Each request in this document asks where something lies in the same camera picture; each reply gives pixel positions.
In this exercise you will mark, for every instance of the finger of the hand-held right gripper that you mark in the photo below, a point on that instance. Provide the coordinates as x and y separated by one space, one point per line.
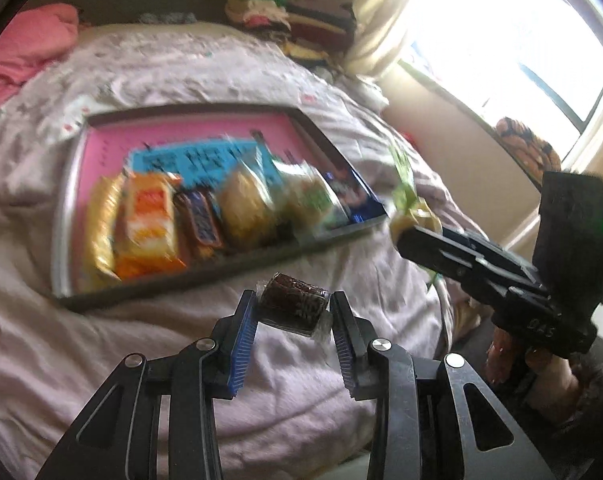
461 272
474 250

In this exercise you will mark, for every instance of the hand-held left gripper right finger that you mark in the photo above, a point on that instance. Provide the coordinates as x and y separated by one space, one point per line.
342 345

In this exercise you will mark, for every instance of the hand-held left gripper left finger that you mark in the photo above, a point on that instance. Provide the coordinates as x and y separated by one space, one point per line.
244 345

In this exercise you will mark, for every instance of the small brown candy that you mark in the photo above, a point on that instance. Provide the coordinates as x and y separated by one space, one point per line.
294 302

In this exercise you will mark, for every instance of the light green packet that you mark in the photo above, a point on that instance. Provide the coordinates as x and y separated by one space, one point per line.
406 195

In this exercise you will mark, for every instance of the shallow grey cardboard tray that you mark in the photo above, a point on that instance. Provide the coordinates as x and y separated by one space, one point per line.
156 287

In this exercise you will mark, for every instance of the blue cookie packet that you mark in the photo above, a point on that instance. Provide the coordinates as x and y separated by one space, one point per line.
359 197

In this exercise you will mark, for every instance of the brown chocolate bar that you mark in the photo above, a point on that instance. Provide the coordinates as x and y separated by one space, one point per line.
199 220

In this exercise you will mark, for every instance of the yellow pastry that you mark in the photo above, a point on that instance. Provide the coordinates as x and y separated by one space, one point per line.
246 205

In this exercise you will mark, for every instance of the green label pastry packet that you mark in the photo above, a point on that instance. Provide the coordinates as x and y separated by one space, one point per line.
311 195

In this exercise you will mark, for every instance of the orange biscuit packet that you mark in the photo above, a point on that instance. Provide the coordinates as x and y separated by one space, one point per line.
149 222

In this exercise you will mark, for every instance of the yellow crisp packet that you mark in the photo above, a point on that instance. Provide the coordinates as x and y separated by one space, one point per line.
101 230

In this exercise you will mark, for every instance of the person's right forearm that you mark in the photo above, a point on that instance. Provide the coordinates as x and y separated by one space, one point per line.
599 390

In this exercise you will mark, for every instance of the person's right hand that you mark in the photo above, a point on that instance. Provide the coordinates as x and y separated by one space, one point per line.
546 375

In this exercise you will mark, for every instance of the orange patterned cushion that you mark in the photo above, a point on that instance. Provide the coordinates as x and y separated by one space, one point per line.
526 145

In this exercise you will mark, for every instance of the white crumpled cloth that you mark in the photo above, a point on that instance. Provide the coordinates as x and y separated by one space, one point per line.
371 92

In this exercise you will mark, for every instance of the window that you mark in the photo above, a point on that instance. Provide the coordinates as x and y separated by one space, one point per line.
521 35

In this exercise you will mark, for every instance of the cream curtain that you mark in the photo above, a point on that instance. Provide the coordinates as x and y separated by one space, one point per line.
381 15

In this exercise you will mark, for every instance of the pile of folded clothes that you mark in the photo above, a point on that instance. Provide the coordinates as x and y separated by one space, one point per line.
291 20

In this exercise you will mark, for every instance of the dark patterned cloth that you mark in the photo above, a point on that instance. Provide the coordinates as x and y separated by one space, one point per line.
166 18

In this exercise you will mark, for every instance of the pink quilt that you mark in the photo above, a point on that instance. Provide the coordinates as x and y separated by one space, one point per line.
26 50

